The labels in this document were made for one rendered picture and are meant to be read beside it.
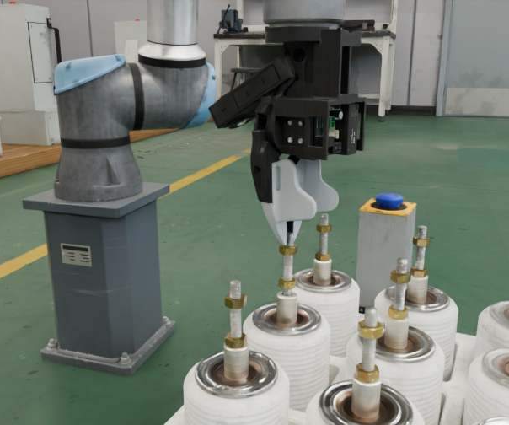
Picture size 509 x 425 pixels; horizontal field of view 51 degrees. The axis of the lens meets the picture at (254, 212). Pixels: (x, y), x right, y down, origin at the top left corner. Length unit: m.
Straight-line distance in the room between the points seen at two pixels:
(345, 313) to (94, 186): 0.46
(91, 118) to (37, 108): 2.25
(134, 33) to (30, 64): 1.32
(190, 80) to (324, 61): 0.48
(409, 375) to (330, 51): 0.30
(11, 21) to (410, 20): 3.73
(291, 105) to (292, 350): 0.24
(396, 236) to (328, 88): 0.36
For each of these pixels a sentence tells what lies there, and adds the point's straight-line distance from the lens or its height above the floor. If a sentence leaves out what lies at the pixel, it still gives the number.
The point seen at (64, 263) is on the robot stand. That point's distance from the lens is 0.98.
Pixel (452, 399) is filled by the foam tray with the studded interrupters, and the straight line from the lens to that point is 0.64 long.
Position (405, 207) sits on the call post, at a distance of 0.82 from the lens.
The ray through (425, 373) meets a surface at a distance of 0.55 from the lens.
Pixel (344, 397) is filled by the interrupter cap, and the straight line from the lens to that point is 0.48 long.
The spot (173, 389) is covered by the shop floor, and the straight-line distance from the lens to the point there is 0.95.
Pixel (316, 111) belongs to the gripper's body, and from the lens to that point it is 0.48.
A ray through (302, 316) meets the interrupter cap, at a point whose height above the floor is 0.25.
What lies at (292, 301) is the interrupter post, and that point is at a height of 0.28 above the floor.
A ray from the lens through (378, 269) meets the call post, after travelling 0.83.
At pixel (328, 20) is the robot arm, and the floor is 0.56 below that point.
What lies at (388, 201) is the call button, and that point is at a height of 0.33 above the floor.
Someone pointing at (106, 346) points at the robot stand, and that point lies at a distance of 1.00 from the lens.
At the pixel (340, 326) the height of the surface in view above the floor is 0.21.
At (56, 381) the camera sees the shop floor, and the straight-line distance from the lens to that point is 1.02.
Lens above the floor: 0.52
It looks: 16 degrees down
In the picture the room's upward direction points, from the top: straight up
